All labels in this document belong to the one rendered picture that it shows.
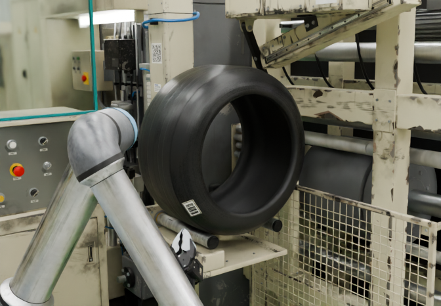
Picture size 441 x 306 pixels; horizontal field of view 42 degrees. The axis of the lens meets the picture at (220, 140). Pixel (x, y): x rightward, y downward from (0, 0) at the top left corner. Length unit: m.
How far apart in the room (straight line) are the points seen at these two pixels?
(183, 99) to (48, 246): 0.61
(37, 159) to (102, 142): 1.09
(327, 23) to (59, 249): 1.15
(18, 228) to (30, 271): 0.77
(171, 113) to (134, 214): 0.58
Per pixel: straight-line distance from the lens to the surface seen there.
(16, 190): 2.36
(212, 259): 1.93
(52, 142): 2.38
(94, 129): 1.31
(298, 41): 2.14
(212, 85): 1.81
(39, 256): 1.57
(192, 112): 1.77
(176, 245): 1.69
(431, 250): 1.89
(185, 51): 2.19
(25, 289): 1.62
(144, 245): 1.30
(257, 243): 2.19
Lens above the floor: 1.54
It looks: 10 degrees down
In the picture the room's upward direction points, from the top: 1 degrees counter-clockwise
